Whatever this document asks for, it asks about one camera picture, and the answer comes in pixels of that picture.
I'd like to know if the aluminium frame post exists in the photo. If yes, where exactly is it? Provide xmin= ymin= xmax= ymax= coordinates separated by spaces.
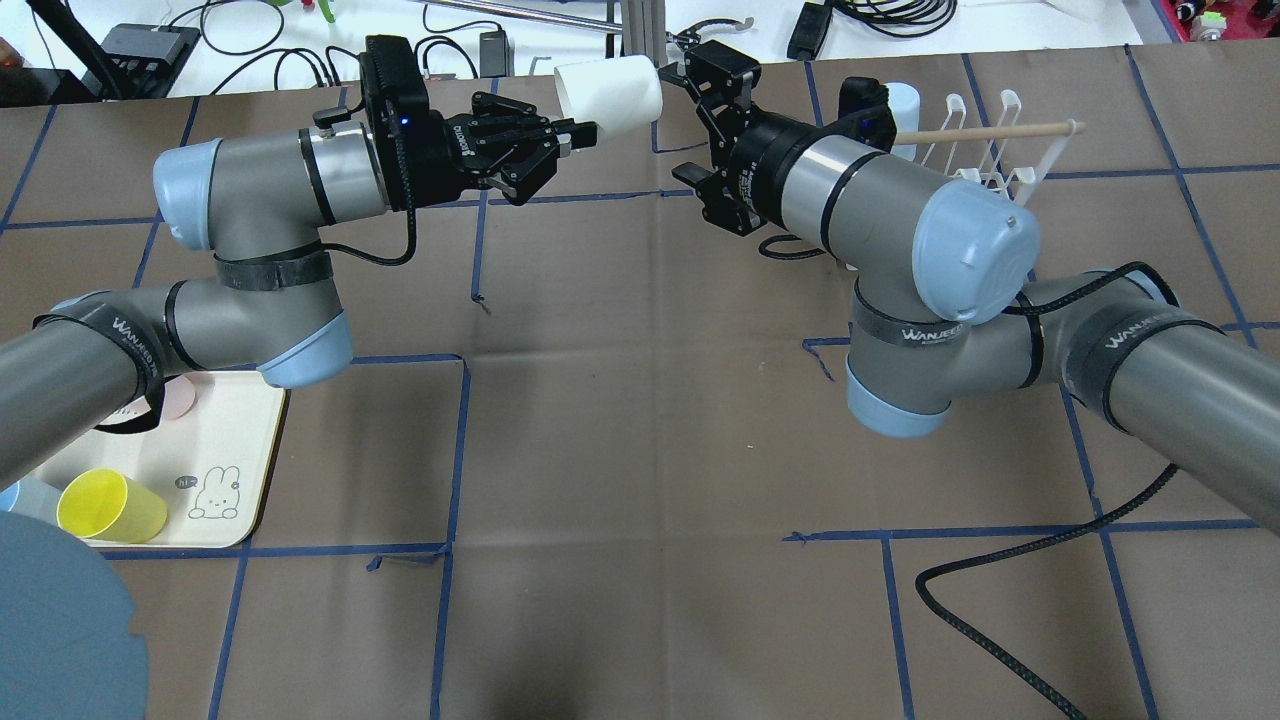
xmin=621 ymin=0 xmax=668 ymax=67

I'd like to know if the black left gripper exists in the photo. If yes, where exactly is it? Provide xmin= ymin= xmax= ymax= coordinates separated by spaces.
xmin=314 ymin=35 xmax=599 ymax=213

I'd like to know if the yellow cup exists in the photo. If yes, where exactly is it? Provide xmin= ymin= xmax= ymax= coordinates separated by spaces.
xmin=56 ymin=468 xmax=168 ymax=544

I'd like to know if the white wire cup rack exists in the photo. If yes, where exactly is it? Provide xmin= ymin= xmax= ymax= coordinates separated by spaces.
xmin=902 ymin=88 xmax=1087 ymax=206

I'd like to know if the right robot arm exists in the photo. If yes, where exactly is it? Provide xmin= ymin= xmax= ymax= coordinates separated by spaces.
xmin=658 ymin=41 xmax=1279 ymax=530

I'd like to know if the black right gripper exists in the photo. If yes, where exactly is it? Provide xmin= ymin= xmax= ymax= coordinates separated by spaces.
xmin=658 ymin=42 xmax=896 ymax=238

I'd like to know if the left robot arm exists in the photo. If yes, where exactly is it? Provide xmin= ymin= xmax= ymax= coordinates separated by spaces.
xmin=3 ymin=35 xmax=620 ymax=719

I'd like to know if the light blue cup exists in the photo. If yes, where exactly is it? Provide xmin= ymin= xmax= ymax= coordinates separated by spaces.
xmin=884 ymin=82 xmax=922 ymax=161
xmin=1 ymin=477 xmax=61 ymax=527

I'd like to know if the pink cup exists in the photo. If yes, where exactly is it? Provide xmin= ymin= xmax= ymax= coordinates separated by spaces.
xmin=160 ymin=375 xmax=198 ymax=421

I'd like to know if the white cup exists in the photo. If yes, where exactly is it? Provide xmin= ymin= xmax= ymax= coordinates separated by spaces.
xmin=553 ymin=55 xmax=663 ymax=142

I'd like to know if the black power adapter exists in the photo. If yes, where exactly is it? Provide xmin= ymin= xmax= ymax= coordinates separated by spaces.
xmin=786 ymin=1 xmax=833 ymax=61

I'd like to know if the cream serving tray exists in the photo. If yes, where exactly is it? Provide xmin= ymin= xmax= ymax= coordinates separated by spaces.
xmin=29 ymin=372 xmax=288 ymax=550

